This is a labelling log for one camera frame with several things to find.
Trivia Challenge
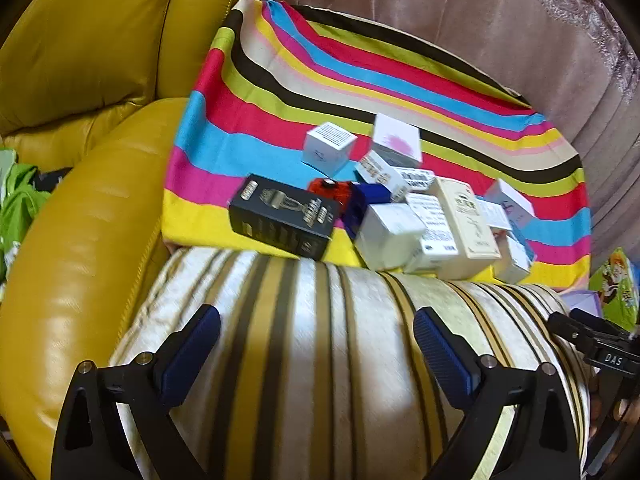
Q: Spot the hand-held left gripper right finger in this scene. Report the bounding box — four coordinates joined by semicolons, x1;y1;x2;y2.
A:
413;306;583;480

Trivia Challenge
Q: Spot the white cube box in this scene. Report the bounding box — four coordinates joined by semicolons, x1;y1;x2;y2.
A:
301;122;358;178

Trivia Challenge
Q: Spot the yellow leather sofa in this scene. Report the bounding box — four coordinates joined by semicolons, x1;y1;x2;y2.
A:
0;0;251;466

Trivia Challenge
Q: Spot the black gold printed box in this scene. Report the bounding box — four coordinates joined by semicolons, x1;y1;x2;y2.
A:
229;174;342;261

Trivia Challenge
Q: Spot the small white box text top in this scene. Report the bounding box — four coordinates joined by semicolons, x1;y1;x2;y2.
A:
392;166;436;203

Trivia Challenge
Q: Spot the dark blue box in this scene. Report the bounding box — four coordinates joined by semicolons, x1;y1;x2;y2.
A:
342;183;391;241

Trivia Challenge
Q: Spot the person's right hand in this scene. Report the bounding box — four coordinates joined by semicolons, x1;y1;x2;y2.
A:
587;375;632;441

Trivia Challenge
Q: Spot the cartoon printed bag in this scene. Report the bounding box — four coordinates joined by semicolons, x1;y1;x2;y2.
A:
589;247;640;326

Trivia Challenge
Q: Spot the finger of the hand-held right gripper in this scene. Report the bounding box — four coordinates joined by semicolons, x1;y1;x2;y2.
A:
546;308;596;356

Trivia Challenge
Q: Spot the red toy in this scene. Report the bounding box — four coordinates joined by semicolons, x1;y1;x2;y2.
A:
307;177;353;208

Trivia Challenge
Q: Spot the large plain white box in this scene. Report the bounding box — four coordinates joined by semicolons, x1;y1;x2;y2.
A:
354;202;427;270

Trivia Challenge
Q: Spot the white box script logo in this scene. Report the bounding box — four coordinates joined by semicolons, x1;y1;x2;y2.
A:
484;178;537;231

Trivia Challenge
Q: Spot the white text box dark logo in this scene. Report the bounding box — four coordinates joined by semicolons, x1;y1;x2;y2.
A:
404;192;461;276

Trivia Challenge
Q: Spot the white box bold brown text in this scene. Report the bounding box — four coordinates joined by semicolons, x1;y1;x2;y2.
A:
356;150;406;191

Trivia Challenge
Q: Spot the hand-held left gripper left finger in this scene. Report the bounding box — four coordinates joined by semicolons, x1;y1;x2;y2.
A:
51;304;222;480

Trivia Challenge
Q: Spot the small white box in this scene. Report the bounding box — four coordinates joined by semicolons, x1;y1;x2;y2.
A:
492;232;536;285
475;199;511;233

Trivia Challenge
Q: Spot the green cloth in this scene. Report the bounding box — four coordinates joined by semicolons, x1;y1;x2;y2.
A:
0;147;56;281

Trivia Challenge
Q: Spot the purple cardboard box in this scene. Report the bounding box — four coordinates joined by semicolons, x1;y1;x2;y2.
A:
560;290;601;321

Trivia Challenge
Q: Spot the white box pink print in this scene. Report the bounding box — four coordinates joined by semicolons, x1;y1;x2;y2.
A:
372;112;423;168

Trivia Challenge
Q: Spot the multicolour striped cloth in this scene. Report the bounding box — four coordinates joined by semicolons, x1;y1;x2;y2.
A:
161;0;593;293

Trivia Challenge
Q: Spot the beige gold striped cushion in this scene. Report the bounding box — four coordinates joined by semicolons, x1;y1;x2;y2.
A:
107;247;598;480

